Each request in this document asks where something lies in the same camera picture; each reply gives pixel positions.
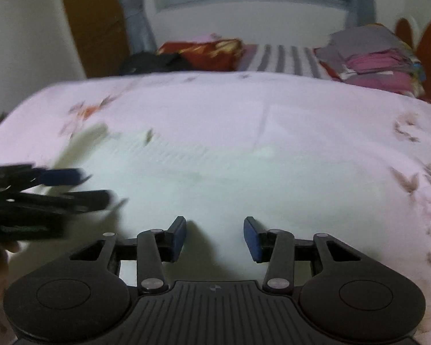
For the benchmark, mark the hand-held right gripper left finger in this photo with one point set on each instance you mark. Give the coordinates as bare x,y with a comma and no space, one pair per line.
177,239

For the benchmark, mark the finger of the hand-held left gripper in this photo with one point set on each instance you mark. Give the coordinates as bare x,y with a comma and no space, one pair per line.
59,176
75,200

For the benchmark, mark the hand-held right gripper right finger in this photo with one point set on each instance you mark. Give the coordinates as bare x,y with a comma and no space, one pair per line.
252,239

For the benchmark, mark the white knitted sweater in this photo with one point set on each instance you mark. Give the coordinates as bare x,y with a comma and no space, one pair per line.
201,187

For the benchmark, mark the pile of folded clothes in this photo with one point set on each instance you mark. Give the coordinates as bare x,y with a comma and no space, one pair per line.
373,61

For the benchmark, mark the black cloth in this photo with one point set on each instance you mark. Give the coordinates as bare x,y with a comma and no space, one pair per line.
147,64

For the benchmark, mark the pink floral bedsheet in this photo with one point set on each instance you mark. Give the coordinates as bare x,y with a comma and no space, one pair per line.
344,115

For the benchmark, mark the brown wooden door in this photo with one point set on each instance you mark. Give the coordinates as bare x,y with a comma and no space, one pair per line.
89,21

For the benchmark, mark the grey striped sheet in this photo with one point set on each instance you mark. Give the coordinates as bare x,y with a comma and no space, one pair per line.
287,59

